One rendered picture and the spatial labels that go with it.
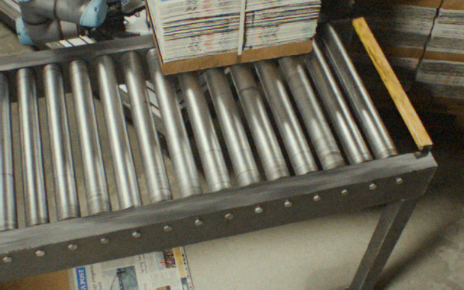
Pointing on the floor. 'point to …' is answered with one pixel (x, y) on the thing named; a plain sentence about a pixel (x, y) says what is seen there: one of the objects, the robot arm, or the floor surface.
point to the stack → (421, 23)
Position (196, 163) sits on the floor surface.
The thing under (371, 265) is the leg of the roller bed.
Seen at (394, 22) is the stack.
